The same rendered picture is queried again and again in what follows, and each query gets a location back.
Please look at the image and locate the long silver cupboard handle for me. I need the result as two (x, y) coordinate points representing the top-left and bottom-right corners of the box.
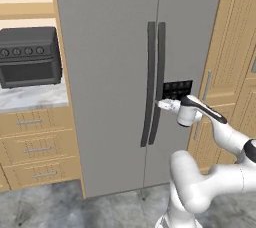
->
(193, 69), (213, 142)

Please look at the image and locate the tall light wood cupboard door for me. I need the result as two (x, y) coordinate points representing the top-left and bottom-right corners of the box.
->
(187, 0), (256, 174)

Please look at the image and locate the dark grey fridge door handle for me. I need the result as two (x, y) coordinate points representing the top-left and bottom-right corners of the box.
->
(147, 21), (167, 146)
(140, 21), (157, 148)

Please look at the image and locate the grey narrow fridge door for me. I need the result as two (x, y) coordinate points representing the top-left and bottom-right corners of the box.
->
(143, 0), (226, 188)

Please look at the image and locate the grey wide fridge door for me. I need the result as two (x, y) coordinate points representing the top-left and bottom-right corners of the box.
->
(53, 0), (162, 200)

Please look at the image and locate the silver drawer handle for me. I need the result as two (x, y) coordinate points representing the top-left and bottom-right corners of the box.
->
(22, 145), (53, 154)
(16, 119), (44, 126)
(31, 170), (59, 179)

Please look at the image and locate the light wood drawer front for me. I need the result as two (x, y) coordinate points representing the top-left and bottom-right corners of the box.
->
(0, 129), (81, 166)
(0, 105), (76, 138)
(2, 155), (83, 190)

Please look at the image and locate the black toaster oven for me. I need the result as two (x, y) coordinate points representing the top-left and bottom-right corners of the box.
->
(0, 26), (64, 90)

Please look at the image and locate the light wood wall shelf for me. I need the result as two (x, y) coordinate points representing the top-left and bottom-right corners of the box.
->
(0, 2), (56, 21)

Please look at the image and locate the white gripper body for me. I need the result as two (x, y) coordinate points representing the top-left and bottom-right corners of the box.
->
(156, 99), (176, 111)

